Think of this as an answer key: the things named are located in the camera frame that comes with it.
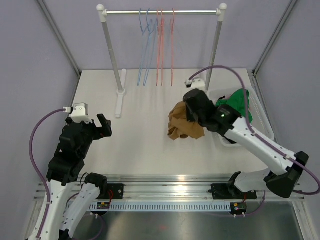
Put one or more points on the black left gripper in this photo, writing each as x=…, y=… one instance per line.
x=105, y=125

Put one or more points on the brown tank top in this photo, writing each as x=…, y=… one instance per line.
x=179, y=127

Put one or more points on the blue wire hanger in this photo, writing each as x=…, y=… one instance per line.
x=142, y=50
x=149, y=47

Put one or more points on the green tank top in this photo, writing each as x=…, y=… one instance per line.
x=236, y=101

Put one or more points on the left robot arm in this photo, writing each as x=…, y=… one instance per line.
x=55, y=221

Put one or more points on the white and grey garment rack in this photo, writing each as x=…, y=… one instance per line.
x=156, y=38

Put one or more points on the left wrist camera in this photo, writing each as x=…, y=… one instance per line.
x=79, y=113

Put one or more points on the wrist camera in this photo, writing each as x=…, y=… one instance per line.
x=79, y=113
x=195, y=83

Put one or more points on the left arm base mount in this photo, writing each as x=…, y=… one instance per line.
x=107, y=191

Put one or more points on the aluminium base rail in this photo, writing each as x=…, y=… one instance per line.
x=167, y=187

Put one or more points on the white slotted cable duct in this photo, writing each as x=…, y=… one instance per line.
x=161, y=207

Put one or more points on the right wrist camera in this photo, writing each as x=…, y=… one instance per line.
x=195, y=83

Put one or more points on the left aluminium frame post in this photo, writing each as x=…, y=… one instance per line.
x=58, y=35

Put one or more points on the aluminium frame post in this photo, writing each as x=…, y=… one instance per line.
x=58, y=35
x=275, y=35

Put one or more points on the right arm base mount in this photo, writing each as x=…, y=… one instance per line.
x=228, y=191

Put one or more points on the right aluminium frame post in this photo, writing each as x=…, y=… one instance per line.
x=275, y=35

